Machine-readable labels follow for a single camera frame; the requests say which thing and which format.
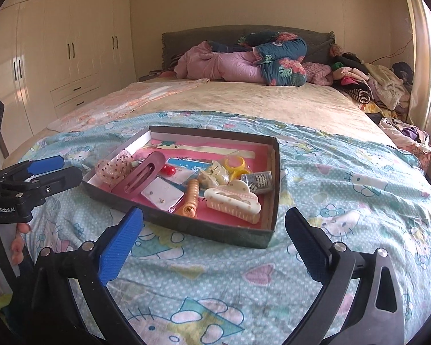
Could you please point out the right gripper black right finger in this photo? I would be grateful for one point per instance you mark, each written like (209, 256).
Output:
(312, 245)

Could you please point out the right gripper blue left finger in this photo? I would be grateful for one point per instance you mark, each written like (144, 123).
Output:
(115, 244)

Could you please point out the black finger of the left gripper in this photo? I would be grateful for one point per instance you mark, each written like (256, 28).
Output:
(61, 180)

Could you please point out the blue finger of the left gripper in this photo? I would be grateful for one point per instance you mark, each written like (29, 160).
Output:
(46, 165)

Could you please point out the polka dot fabric bow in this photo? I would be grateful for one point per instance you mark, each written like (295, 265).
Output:
(112, 172)

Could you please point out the maroon pompom hair clip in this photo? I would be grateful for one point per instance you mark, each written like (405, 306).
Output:
(147, 171)

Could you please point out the white stud earring card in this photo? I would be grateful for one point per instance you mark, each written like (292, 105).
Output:
(162, 195)

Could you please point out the cream cloud hair claw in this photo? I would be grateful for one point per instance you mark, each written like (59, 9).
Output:
(234, 199)

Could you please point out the red ball earring card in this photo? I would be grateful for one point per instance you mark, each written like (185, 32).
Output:
(175, 174)

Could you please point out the yellow rings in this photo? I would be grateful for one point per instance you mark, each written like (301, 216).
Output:
(237, 167)

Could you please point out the pearl flower hair clip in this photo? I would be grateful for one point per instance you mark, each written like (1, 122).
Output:
(213, 176)

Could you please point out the dark cardboard tray box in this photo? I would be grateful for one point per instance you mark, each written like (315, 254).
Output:
(184, 222)

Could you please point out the pink and blue book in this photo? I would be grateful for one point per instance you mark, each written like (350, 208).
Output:
(197, 153)

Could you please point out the cream wardrobe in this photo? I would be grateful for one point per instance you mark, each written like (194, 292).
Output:
(57, 56)

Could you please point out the beige bed sheet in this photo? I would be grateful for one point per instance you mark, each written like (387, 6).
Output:
(310, 105)

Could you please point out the pile of clothes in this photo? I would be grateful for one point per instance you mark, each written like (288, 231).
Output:
(383, 94)

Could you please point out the beige curtain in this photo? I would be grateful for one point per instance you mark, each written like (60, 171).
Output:
(420, 101)

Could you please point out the pink quilt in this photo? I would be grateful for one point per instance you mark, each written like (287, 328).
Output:
(200, 62)

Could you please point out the dark floral quilt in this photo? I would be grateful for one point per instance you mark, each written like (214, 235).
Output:
(277, 55)

